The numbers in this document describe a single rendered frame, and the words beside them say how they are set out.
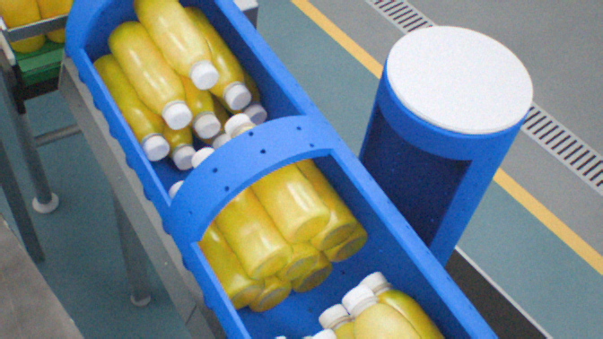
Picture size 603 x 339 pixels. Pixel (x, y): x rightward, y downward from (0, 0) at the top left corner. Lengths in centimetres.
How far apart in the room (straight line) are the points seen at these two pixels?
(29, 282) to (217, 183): 33
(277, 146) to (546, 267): 168
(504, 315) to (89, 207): 133
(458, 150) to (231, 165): 53
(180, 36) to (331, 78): 171
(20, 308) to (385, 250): 52
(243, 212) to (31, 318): 33
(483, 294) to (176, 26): 135
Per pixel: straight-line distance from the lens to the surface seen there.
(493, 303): 214
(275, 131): 91
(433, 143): 128
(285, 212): 90
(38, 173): 222
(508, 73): 139
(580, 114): 298
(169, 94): 108
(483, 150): 130
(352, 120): 262
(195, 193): 91
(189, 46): 108
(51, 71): 151
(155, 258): 124
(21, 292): 106
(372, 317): 84
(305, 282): 106
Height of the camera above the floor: 192
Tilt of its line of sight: 52 degrees down
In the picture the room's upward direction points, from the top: 10 degrees clockwise
